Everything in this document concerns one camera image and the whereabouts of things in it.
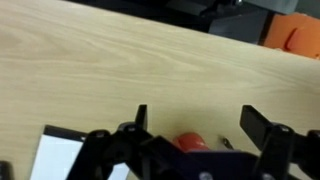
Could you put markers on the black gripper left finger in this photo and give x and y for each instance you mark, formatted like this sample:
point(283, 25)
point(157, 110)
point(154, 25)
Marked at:
point(100, 153)

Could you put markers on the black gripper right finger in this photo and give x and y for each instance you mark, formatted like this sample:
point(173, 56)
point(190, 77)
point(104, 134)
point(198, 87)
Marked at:
point(276, 143)

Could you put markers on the red metal cup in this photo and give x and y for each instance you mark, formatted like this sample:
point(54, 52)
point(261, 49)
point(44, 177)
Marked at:
point(191, 141)

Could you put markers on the flat grey laptop device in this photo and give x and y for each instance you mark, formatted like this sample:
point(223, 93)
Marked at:
point(56, 156)

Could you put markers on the small dark pen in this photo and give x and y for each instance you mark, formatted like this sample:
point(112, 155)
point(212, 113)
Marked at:
point(227, 143)

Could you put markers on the orange plastic object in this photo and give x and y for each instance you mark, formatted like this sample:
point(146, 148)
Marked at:
point(296, 33)

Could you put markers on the grey panel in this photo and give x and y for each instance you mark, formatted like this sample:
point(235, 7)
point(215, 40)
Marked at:
point(273, 4)

